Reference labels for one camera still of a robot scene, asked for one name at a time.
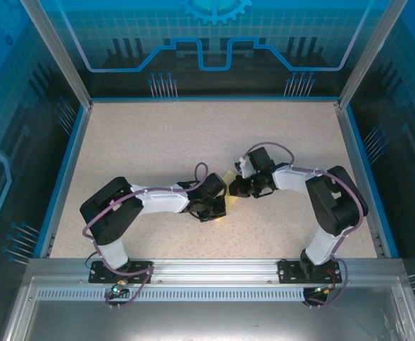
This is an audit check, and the yellow cloth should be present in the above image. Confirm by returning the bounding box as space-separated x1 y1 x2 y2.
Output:
212 169 239 223

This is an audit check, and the steel sheet tray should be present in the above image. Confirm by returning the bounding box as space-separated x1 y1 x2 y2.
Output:
1 276 415 341

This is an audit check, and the blue table edge strip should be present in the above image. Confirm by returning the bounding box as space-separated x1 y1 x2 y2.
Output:
90 94 340 104
344 104 401 259
32 104 94 259

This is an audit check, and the blue gear print panel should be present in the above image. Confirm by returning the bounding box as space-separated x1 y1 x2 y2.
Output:
47 0 386 99

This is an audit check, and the aluminium mounting rail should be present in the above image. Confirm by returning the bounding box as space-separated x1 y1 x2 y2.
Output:
25 258 406 287

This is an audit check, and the aluminium side rail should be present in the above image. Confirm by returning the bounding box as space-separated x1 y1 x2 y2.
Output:
335 102 388 259

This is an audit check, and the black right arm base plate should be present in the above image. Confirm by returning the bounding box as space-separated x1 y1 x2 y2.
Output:
277 258 343 285

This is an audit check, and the slotted grey cable duct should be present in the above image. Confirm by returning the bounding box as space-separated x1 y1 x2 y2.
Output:
36 288 315 303

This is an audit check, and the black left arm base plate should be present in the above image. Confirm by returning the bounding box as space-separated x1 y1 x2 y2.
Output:
88 260 155 285

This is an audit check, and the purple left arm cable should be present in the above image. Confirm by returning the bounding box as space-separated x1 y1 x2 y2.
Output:
82 162 209 310

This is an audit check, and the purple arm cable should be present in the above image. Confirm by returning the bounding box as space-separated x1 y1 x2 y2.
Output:
244 141 369 308
82 162 209 310

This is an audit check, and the right arm cable connector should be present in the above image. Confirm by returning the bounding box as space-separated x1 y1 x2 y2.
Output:
312 283 338 296

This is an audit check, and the arm cable connector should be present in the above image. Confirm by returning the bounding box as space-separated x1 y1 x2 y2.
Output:
312 283 338 296
109 278 129 296

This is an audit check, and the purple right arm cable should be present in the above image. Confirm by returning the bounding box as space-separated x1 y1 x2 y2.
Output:
244 141 369 308

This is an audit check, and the left arm cable connector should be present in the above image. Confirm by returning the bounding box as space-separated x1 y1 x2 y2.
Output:
109 278 129 296

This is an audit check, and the blue printed enclosure panel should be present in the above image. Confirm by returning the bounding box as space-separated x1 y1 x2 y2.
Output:
338 0 415 341
0 0 90 341

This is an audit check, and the aluminium frame post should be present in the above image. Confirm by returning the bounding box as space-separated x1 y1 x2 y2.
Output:
18 0 95 109
336 0 407 109

